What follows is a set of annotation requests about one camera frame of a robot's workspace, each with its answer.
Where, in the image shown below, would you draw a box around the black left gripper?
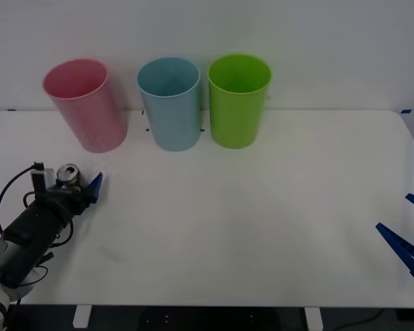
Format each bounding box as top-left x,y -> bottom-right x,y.
2,171 -> 106,250

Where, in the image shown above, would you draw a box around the silver drink can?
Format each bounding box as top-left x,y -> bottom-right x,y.
56,163 -> 83,194

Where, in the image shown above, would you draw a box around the pink plastic bin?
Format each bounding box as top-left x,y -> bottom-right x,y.
42,57 -> 128,154

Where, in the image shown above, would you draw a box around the white table leg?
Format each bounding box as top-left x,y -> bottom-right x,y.
72,305 -> 92,330
304,307 -> 324,330

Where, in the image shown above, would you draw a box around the pale blue plastic bin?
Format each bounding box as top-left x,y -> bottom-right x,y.
135,57 -> 201,152

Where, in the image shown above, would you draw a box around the green plastic bin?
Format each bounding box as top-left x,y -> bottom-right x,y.
206,53 -> 273,150

